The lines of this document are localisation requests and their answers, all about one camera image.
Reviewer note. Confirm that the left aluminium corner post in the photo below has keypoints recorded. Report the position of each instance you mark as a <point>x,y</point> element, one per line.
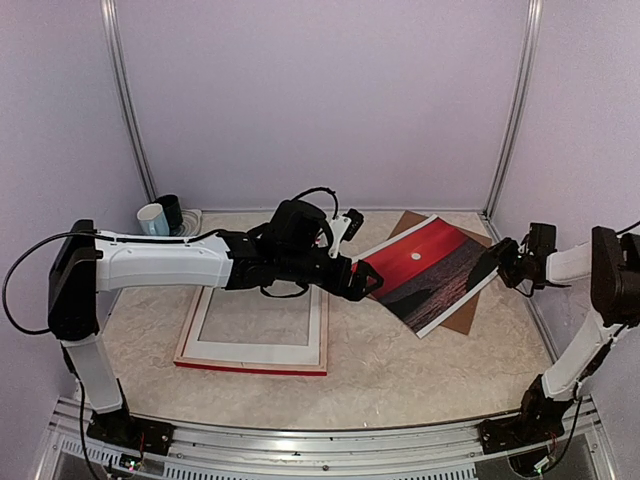
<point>116,54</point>

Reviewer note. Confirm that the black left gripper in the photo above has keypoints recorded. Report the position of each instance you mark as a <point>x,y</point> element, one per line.
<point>340,288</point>

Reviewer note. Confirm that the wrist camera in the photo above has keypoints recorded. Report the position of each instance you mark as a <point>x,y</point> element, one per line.
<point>343,228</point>
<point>540,239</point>

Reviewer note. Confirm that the red wooden picture frame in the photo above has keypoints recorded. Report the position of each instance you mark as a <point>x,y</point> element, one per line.
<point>325,325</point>

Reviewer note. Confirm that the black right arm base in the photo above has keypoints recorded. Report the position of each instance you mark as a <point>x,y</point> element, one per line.
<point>538,419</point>

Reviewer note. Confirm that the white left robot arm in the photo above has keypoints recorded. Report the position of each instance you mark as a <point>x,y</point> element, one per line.
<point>300,244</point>

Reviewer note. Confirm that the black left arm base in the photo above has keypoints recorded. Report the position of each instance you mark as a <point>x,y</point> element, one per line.
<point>143,435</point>

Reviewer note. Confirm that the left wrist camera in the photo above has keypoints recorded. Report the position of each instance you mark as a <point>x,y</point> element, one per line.
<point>343,228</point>

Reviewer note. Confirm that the white round plate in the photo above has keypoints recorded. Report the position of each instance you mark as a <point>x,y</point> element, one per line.
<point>191,223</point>

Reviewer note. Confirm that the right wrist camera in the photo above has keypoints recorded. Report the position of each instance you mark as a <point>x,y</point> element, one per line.
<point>540,239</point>

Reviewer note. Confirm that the light blue mug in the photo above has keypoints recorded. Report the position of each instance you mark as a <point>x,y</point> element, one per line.
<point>152,220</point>

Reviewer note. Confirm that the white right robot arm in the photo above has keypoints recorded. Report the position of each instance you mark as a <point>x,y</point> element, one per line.
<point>610,263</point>

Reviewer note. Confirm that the red and black photo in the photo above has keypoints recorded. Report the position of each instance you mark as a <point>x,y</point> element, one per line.
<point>425,270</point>

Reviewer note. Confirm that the dark green mug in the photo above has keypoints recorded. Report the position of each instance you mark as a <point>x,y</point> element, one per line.
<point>172,211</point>

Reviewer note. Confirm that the right aluminium corner post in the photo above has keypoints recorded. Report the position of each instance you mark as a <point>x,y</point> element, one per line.
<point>517,106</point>

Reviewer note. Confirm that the white photo mat border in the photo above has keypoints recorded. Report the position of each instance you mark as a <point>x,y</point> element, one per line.
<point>310,330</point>

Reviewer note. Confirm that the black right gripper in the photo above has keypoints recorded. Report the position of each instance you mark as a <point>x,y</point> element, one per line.
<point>503,251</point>

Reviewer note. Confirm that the aluminium front rail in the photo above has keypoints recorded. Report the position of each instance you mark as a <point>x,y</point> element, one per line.
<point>199,451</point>

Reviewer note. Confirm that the brown cardboard backing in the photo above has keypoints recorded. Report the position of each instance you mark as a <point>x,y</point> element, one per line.
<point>460,321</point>

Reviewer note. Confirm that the aluminium corner post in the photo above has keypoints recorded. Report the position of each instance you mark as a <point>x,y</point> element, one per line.
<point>116,54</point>
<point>517,106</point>

